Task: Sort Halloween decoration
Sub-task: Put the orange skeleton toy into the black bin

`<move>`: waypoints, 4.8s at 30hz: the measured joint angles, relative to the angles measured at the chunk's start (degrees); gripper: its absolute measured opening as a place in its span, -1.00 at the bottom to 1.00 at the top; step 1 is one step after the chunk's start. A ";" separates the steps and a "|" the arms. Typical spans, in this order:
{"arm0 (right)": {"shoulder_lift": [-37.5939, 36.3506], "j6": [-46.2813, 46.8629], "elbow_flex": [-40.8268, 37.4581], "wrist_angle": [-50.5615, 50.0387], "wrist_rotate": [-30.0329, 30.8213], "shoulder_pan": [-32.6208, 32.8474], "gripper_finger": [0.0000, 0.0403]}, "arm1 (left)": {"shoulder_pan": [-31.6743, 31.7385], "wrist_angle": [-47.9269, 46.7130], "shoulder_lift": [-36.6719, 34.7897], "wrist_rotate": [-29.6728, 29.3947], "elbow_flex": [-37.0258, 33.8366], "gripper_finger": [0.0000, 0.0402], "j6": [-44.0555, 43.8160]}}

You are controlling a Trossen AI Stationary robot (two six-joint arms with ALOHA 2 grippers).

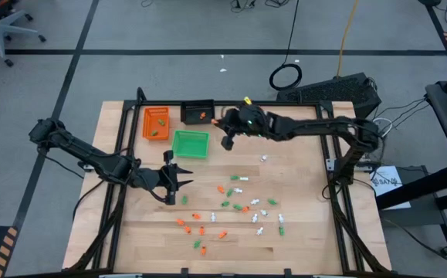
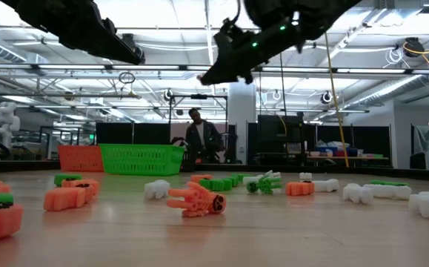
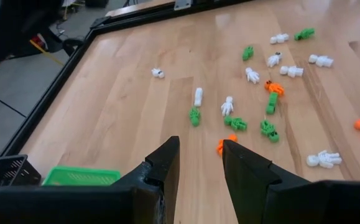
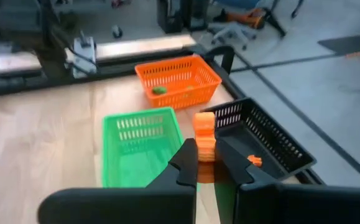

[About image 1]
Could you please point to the orange plastic basket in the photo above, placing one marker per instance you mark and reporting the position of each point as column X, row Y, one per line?
column 150, row 119

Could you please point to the green plastic basket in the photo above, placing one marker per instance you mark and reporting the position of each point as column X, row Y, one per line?
column 190, row 144

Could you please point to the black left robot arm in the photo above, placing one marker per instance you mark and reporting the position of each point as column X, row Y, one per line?
column 88, row 152

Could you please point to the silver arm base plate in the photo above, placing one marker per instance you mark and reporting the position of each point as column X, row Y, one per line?
column 332, row 165
column 86, row 167

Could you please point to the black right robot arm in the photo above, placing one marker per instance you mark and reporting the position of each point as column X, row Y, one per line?
column 323, row 127

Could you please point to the yellow tape tag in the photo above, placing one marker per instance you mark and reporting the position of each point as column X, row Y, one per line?
column 247, row 100

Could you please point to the black plastic basket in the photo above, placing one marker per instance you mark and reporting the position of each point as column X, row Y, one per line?
column 192, row 116

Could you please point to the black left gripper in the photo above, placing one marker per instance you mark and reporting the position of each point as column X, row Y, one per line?
column 153, row 179

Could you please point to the white paper sign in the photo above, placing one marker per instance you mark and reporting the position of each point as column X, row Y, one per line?
column 387, row 191

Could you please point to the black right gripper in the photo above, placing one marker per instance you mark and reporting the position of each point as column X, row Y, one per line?
column 246, row 119

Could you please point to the black computer case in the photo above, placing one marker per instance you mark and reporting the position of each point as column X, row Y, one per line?
column 335, row 92

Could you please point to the black aluminium table frame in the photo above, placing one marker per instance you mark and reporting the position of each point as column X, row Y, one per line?
column 296, row 103

